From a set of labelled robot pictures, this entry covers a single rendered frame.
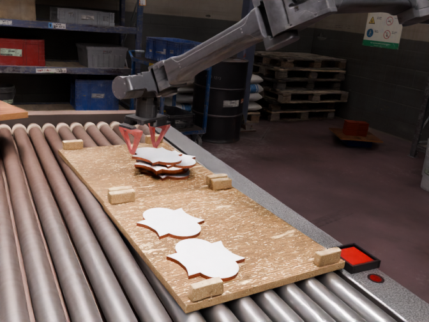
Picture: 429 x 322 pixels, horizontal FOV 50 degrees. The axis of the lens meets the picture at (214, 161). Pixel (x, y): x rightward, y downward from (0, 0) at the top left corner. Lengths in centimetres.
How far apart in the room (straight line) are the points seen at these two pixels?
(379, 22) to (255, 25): 589
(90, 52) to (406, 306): 471
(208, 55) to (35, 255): 54
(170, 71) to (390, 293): 68
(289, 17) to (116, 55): 457
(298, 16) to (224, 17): 579
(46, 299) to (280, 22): 63
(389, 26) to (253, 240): 587
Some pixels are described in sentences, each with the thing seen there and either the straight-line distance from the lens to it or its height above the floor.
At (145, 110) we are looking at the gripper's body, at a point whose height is 111.
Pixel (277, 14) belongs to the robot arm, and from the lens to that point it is 90.
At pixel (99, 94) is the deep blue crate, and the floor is 35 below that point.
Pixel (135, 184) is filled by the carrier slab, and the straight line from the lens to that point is 117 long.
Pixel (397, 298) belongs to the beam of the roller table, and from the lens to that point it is 91.
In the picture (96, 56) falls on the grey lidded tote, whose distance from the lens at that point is 530.
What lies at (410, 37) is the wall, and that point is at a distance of 646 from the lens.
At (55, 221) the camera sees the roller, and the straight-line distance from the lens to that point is 103.
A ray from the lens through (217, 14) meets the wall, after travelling 660.
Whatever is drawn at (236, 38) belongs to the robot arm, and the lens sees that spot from 97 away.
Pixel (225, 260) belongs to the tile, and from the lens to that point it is 85.
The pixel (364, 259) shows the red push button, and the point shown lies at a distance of 98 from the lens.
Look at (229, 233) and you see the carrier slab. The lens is 96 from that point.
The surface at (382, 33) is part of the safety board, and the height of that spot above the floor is 129.
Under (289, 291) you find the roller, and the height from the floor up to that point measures 92.
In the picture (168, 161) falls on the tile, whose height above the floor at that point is 99.
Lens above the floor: 137
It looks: 18 degrees down
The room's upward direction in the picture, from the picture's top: 6 degrees clockwise
